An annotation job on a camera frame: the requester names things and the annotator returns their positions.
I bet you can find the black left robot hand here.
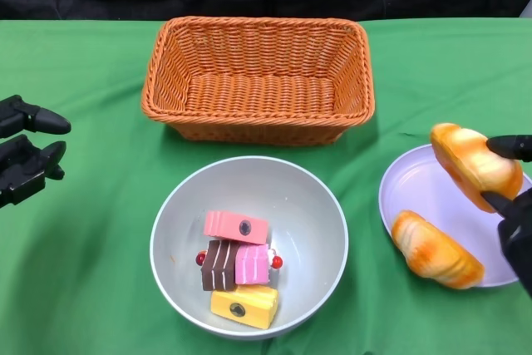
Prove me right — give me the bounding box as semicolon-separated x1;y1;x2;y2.
0;95;72;209

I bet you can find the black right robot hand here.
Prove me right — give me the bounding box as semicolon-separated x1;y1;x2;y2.
480;133;532;310

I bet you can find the orange striped long bread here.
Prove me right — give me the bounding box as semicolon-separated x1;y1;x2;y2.
391;210;486;290

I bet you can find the orange ring-shaped bread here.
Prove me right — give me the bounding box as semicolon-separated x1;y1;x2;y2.
430;122;525;214

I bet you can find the grey round bowl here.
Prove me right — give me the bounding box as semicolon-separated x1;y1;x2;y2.
149;155;349;340

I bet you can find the lavender round plate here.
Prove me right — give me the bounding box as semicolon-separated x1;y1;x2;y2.
377;143;532;288

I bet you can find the brown striped toy cake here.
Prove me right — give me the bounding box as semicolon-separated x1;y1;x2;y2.
195;239;241;292

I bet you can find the salmon pink toy cake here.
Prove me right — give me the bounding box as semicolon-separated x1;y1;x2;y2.
203;210;270;245

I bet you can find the orange wicker basket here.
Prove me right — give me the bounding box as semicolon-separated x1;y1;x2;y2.
141;17;377;148

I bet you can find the yellow toy cake slice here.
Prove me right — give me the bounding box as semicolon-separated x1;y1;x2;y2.
210;284;279;330

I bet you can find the green tablecloth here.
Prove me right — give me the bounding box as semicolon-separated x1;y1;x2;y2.
0;18;532;355

